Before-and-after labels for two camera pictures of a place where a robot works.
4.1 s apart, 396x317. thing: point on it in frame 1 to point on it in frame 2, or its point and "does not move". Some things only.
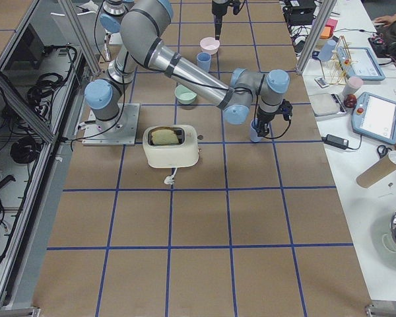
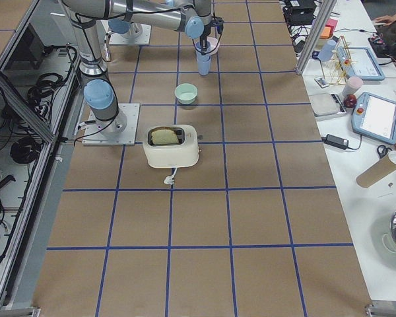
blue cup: x=203 y=61 does not move
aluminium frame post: x=325 y=11 does not move
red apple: x=350 y=100 does not move
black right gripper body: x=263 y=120 to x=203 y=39
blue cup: x=254 y=126 to x=203 y=61
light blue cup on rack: x=325 y=53 does not move
